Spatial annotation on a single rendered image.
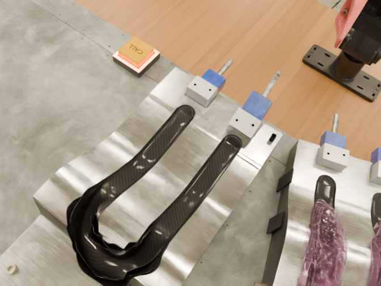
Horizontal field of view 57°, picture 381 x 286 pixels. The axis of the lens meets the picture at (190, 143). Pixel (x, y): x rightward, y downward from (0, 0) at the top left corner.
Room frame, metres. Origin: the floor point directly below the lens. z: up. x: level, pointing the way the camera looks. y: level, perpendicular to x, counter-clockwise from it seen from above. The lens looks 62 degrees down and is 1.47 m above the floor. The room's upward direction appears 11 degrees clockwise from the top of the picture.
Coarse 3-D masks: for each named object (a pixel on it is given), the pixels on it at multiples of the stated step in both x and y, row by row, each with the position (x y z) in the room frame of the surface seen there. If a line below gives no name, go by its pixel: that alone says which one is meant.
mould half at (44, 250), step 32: (160, 96) 0.40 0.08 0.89; (128, 128) 0.32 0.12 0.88; (192, 128) 0.34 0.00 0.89; (224, 128) 0.35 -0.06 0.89; (96, 160) 0.23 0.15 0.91; (128, 160) 0.25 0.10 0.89; (160, 160) 0.27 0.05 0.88; (192, 160) 0.28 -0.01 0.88; (256, 160) 0.30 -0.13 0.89; (64, 192) 0.16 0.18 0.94; (128, 192) 0.18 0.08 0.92; (160, 192) 0.20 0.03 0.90; (224, 192) 0.23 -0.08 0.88; (32, 224) 0.12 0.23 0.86; (64, 224) 0.11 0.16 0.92; (128, 224) 0.13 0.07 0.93; (192, 224) 0.16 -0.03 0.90; (32, 256) 0.07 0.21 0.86; (64, 256) 0.08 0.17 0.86; (192, 256) 0.10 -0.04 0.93
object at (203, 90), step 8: (208, 72) 0.47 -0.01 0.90; (224, 72) 0.49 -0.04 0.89; (200, 80) 0.43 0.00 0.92; (208, 80) 0.45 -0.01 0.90; (216, 80) 0.45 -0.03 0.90; (224, 80) 0.46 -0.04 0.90; (192, 88) 0.41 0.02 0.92; (200, 88) 0.42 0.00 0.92; (208, 88) 0.42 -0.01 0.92; (216, 88) 0.42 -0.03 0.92; (192, 96) 0.41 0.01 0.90; (200, 96) 0.40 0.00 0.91; (208, 96) 0.40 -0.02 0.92; (208, 104) 0.40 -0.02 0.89
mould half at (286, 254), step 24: (312, 144) 0.38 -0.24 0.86; (288, 168) 0.33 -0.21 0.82; (312, 168) 0.32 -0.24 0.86; (360, 168) 0.34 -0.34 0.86; (288, 192) 0.26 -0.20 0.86; (312, 192) 0.27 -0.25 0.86; (336, 192) 0.28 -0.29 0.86; (360, 192) 0.29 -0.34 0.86; (288, 216) 0.20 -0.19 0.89; (360, 216) 0.24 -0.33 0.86; (288, 240) 0.16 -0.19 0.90; (360, 240) 0.19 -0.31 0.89; (288, 264) 0.12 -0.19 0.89; (360, 264) 0.14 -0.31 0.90
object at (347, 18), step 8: (352, 0) 0.35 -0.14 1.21; (360, 0) 0.34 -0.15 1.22; (344, 8) 0.37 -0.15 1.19; (352, 8) 0.33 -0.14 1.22; (360, 8) 0.33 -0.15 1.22; (368, 8) 0.37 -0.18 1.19; (336, 16) 0.37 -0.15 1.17; (344, 16) 0.36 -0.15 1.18; (352, 16) 0.32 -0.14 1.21; (360, 16) 0.36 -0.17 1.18; (368, 16) 0.37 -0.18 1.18; (376, 16) 0.37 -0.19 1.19; (336, 24) 0.35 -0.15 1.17; (344, 24) 0.35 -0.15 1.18; (352, 24) 0.31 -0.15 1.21; (360, 24) 0.36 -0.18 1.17; (368, 24) 0.36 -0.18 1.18; (376, 24) 0.36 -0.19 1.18; (336, 32) 0.34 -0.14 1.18; (344, 32) 0.31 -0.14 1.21; (368, 32) 0.36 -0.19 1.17; (376, 32) 0.35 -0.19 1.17; (336, 40) 0.31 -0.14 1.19; (376, 40) 0.35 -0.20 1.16
